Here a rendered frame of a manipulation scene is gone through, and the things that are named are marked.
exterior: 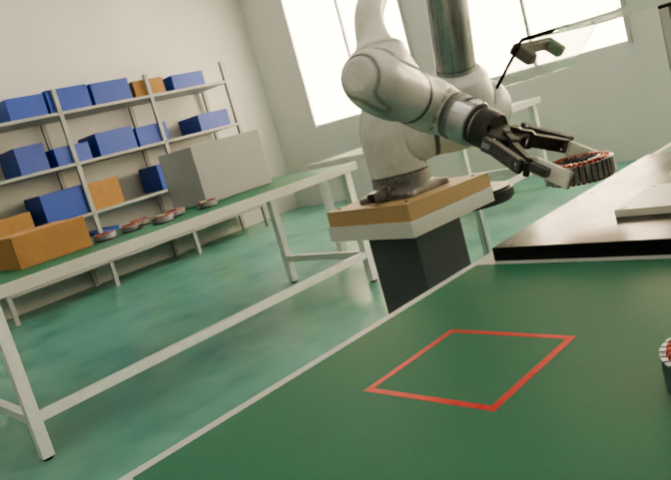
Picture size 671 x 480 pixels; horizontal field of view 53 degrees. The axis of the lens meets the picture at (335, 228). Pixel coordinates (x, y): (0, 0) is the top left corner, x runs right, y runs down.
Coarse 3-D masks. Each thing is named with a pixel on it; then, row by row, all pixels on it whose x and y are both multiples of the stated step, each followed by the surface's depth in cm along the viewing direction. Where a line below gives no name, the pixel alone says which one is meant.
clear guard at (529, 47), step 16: (656, 0) 79; (592, 16) 84; (608, 16) 87; (544, 32) 89; (560, 32) 97; (576, 32) 103; (528, 48) 94; (544, 48) 99; (560, 48) 103; (576, 48) 108; (512, 64) 94; (528, 64) 98; (544, 64) 103; (560, 64) 108; (512, 80) 98
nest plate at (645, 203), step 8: (664, 184) 110; (648, 192) 107; (656, 192) 106; (664, 192) 104; (632, 200) 105; (640, 200) 103; (648, 200) 102; (656, 200) 101; (664, 200) 100; (624, 208) 101; (632, 208) 100; (640, 208) 99; (648, 208) 98; (656, 208) 97; (664, 208) 96; (616, 216) 102; (624, 216) 101; (632, 216) 100
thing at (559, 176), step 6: (540, 162) 109; (546, 162) 109; (552, 168) 108; (558, 168) 107; (564, 168) 107; (534, 174) 111; (552, 174) 109; (558, 174) 108; (564, 174) 107; (570, 174) 106; (546, 180) 110; (552, 180) 109; (558, 180) 108; (564, 180) 107; (570, 180) 107; (564, 186) 108
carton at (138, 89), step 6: (156, 78) 717; (132, 84) 699; (138, 84) 703; (144, 84) 708; (150, 84) 712; (156, 84) 717; (162, 84) 722; (132, 90) 703; (138, 90) 703; (144, 90) 707; (156, 90) 717; (162, 90) 721; (138, 96) 702
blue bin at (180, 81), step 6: (192, 72) 746; (198, 72) 752; (168, 78) 732; (174, 78) 730; (180, 78) 735; (186, 78) 740; (192, 78) 746; (198, 78) 751; (168, 84) 735; (174, 84) 730; (180, 84) 735; (186, 84) 740; (192, 84) 745; (198, 84) 751; (168, 90) 739
